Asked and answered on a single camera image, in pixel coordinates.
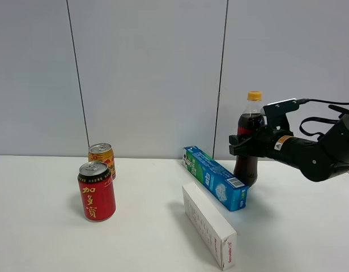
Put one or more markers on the red herbal tea can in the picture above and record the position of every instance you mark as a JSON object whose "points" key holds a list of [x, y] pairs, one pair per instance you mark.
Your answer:
{"points": [[96, 190]]}

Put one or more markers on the blue green toothpaste box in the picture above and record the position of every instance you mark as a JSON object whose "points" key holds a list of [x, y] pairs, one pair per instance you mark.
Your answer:
{"points": [[224, 186]]}

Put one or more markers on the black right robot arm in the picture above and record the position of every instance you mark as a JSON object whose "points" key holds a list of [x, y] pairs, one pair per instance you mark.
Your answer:
{"points": [[317, 161]]}

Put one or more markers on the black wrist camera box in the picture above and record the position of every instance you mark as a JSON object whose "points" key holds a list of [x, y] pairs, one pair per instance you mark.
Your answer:
{"points": [[275, 113]]}

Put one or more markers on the cola bottle with yellow cap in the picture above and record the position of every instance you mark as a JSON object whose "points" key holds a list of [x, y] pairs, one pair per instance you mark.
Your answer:
{"points": [[250, 120]]}

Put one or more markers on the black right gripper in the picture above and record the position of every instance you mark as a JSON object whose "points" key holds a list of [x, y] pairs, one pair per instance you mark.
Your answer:
{"points": [[266, 143]]}

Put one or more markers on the gold energy drink can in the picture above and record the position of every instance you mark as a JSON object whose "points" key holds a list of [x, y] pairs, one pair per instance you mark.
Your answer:
{"points": [[103, 152]]}

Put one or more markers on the white cardboard box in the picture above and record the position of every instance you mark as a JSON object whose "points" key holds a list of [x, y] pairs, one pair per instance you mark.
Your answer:
{"points": [[219, 236]]}

